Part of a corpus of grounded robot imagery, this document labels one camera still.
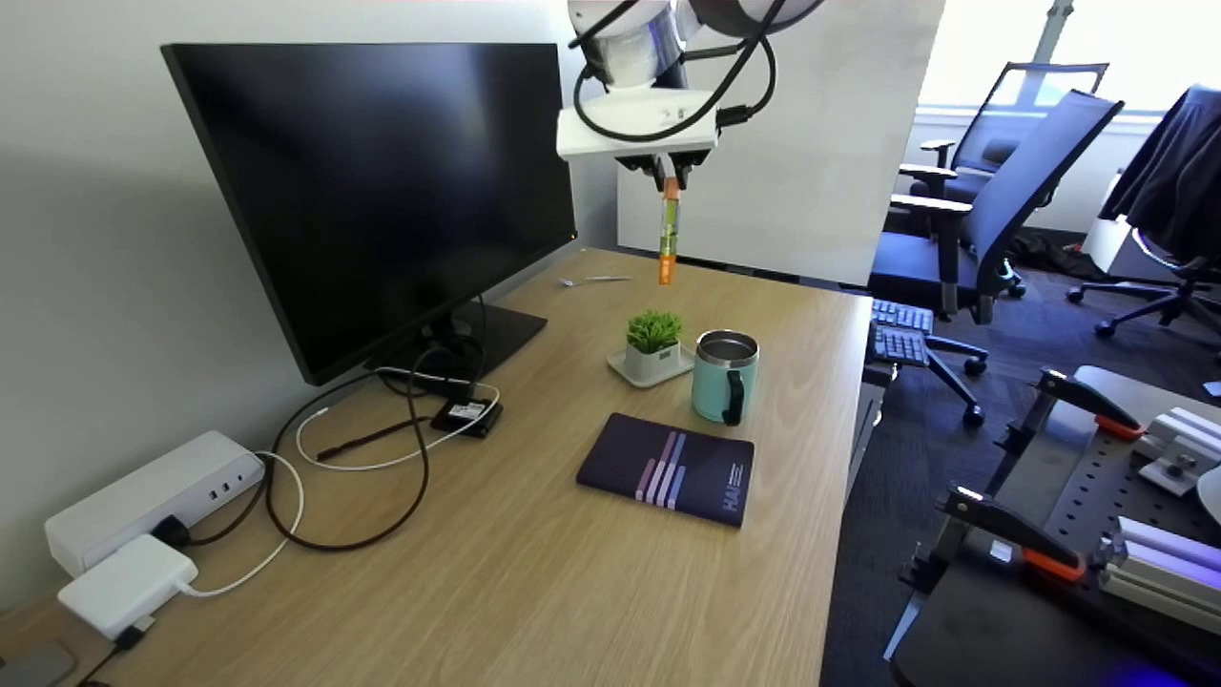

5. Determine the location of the dark keyboard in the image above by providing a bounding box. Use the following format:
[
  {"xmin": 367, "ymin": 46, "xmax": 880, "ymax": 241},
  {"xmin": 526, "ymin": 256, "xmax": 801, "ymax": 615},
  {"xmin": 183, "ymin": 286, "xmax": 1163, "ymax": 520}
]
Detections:
[{"xmin": 867, "ymin": 296, "xmax": 937, "ymax": 372}]

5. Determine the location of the black office chair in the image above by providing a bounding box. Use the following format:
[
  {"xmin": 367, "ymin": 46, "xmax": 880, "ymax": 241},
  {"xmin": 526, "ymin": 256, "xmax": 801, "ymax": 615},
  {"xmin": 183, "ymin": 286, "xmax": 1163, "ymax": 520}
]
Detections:
[{"xmin": 1064, "ymin": 242, "xmax": 1221, "ymax": 343}]

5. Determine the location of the white power adapter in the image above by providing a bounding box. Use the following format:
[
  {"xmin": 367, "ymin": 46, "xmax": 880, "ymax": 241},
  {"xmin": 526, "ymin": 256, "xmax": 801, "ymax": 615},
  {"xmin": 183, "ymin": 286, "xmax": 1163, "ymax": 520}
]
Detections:
[{"xmin": 53, "ymin": 529, "xmax": 201, "ymax": 644}]

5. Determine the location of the white waste bin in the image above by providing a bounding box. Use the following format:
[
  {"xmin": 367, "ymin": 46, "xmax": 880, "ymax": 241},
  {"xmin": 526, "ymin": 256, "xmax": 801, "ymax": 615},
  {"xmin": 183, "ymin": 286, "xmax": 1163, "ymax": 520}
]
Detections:
[{"xmin": 1079, "ymin": 208, "xmax": 1138, "ymax": 277}]

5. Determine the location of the orange and green marker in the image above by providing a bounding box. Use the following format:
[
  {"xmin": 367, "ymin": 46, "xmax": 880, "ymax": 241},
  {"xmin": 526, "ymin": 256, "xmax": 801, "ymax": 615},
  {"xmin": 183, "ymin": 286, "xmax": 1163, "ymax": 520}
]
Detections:
[{"xmin": 651, "ymin": 175, "xmax": 684, "ymax": 288}]

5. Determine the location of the black looped cable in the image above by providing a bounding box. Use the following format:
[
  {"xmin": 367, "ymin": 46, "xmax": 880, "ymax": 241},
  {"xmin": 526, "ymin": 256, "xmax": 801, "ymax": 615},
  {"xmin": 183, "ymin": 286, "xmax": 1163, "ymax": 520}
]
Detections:
[{"xmin": 259, "ymin": 361, "xmax": 433, "ymax": 557}]

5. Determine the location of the dark jacket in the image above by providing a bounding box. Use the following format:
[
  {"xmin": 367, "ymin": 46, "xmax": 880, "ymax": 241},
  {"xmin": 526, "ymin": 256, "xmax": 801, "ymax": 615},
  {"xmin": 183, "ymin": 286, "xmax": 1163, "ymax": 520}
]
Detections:
[{"xmin": 1099, "ymin": 83, "xmax": 1221, "ymax": 270}]

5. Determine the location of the white divider panel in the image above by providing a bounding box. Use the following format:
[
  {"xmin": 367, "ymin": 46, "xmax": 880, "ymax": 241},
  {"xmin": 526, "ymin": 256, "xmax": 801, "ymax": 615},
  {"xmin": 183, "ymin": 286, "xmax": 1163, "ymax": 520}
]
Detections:
[{"xmin": 613, "ymin": 0, "xmax": 945, "ymax": 288}]

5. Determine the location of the white square saucer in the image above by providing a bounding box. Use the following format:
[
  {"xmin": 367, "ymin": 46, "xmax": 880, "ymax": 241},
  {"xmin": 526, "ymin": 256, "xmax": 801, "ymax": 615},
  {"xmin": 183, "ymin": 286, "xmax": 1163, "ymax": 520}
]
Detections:
[{"xmin": 601, "ymin": 343, "xmax": 698, "ymax": 394}]

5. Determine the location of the blue mesh office chair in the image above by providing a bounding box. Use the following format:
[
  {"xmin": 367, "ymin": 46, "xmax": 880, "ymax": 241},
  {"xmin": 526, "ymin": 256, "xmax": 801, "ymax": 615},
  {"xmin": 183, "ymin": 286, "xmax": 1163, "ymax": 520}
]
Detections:
[{"xmin": 898, "ymin": 58, "xmax": 1113, "ymax": 202}]

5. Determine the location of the black orange bar clamp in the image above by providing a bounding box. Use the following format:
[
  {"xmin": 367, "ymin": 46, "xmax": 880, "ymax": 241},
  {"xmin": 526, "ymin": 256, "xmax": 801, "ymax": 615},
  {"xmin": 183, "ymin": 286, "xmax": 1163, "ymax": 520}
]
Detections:
[
  {"xmin": 898, "ymin": 484, "xmax": 1093, "ymax": 595},
  {"xmin": 988, "ymin": 366, "xmax": 1149, "ymax": 492}
]

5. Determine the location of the black computer monitor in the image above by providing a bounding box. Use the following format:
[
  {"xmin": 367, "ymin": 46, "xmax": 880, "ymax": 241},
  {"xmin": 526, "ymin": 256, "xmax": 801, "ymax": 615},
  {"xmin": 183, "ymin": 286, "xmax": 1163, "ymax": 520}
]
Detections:
[{"xmin": 155, "ymin": 36, "xmax": 580, "ymax": 389}]

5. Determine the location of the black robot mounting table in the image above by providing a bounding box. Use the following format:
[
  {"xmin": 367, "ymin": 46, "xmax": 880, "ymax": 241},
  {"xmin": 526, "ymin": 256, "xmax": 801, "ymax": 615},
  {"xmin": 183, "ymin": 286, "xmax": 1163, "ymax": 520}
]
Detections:
[{"xmin": 890, "ymin": 414, "xmax": 1221, "ymax": 687}]

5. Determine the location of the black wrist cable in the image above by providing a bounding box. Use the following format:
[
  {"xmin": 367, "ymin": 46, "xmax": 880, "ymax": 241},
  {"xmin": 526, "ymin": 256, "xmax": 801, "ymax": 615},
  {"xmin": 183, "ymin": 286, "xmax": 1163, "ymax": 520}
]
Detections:
[{"xmin": 568, "ymin": 0, "xmax": 783, "ymax": 143}]

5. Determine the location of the white power strip box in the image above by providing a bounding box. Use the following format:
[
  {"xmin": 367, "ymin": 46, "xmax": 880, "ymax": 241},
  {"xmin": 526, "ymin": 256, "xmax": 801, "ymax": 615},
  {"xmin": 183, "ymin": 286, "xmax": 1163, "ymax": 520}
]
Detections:
[{"xmin": 38, "ymin": 427, "xmax": 267, "ymax": 585}]

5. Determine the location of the teal mug with black handle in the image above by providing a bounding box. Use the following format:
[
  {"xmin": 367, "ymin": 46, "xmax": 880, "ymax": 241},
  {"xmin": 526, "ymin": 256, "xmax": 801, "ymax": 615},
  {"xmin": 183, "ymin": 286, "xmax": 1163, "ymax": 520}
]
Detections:
[{"xmin": 686, "ymin": 326, "xmax": 764, "ymax": 432}]

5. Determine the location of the dark striped notebook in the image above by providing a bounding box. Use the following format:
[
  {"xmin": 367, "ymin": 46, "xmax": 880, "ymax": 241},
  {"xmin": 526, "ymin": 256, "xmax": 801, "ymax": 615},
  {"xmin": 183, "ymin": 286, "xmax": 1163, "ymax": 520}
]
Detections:
[{"xmin": 571, "ymin": 408, "xmax": 758, "ymax": 529}]

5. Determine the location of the aluminium extrusion bar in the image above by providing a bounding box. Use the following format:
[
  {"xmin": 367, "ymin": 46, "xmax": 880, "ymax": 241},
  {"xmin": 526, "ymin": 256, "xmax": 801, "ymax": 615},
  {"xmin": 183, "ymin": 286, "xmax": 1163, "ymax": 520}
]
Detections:
[
  {"xmin": 1134, "ymin": 399, "xmax": 1221, "ymax": 498},
  {"xmin": 1099, "ymin": 512, "xmax": 1221, "ymax": 637}
]

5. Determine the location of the white looped cable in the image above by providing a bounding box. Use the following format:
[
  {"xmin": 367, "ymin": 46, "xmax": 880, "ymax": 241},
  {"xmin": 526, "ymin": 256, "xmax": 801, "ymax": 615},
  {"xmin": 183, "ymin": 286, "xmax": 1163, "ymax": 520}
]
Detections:
[{"xmin": 291, "ymin": 385, "xmax": 505, "ymax": 475}]

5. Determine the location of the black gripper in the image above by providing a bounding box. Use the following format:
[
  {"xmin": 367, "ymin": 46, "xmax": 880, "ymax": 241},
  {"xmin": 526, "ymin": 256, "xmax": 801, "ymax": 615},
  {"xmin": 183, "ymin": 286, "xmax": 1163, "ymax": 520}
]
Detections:
[{"xmin": 619, "ymin": 143, "xmax": 717, "ymax": 194}]

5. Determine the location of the white adapter cable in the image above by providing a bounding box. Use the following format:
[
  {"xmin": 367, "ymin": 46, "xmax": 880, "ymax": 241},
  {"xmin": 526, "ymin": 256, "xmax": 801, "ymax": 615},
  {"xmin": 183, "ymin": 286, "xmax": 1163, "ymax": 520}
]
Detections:
[{"xmin": 183, "ymin": 446, "xmax": 309, "ymax": 602}]

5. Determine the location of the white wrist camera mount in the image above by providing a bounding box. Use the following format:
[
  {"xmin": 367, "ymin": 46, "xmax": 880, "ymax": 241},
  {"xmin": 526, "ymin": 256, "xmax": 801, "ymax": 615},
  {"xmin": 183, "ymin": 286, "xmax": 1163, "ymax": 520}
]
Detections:
[{"xmin": 553, "ymin": 99, "xmax": 755, "ymax": 162}]

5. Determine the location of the small green potted plant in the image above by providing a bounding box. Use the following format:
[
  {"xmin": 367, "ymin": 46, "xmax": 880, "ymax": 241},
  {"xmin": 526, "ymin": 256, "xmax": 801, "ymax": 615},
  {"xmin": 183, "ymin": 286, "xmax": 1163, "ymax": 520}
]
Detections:
[{"xmin": 619, "ymin": 307, "xmax": 690, "ymax": 385}]

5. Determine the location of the small black dongle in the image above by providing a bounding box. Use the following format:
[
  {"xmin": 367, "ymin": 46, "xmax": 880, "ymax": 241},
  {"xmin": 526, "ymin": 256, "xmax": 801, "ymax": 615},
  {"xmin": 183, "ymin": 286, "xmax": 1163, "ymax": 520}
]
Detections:
[{"xmin": 427, "ymin": 394, "xmax": 505, "ymax": 442}]

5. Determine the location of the grey flat device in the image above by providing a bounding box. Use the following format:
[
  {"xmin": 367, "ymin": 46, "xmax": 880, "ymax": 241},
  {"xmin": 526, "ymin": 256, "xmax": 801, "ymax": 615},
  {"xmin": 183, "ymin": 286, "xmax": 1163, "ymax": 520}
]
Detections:
[{"xmin": 0, "ymin": 641, "xmax": 80, "ymax": 687}]

